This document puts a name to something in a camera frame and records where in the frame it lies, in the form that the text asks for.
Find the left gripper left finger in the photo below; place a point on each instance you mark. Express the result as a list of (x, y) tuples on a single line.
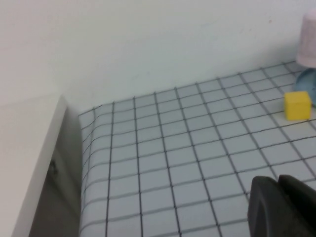
[(267, 212)]

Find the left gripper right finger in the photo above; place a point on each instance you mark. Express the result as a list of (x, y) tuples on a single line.
[(303, 209)]

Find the blue cup stand with posts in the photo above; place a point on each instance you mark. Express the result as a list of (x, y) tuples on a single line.
[(304, 84)]

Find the pink plastic cup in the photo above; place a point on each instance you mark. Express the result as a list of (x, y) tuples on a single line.
[(308, 42)]

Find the yellow foam cube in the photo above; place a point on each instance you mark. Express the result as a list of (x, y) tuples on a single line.
[(297, 106)]

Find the grid pattern tablecloth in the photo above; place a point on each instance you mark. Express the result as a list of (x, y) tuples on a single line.
[(172, 160)]

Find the white side shelf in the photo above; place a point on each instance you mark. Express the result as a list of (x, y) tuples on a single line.
[(29, 138)]

